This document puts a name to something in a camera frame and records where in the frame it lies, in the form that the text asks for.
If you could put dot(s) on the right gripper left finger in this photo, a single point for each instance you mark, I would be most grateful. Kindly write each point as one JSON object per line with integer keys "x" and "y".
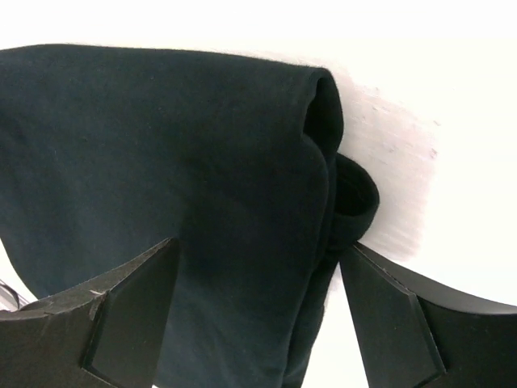
{"x": 105, "y": 332}

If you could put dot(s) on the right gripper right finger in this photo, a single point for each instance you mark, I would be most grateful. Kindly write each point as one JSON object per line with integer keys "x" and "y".
{"x": 416, "y": 332}

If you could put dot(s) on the black t shirt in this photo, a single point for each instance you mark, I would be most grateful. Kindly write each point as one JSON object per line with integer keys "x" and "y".
{"x": 105, "y": 152}

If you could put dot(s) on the aluminium rail frame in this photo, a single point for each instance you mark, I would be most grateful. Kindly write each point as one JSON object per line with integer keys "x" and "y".
{"x": 11, "y": 300}

